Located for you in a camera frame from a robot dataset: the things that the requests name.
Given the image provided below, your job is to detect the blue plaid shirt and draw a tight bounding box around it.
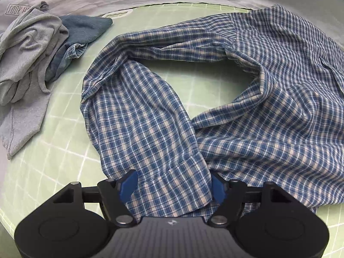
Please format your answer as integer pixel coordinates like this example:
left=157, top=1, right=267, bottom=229
left=80, top=5, right=343, bottom=217

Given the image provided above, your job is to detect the green grid cutting mat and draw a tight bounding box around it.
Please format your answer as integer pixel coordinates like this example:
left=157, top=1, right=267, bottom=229
left=1, top=5, right=343, bottom=232

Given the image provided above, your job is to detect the crumpled blue denim garment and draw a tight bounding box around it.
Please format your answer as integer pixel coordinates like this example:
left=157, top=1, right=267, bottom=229
left=45, top=15, right=112, bottom=83

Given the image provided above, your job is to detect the crumpled light grey garment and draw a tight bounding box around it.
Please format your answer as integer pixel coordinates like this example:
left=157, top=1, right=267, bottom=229
left=1, top=2, right=69, bottom=159

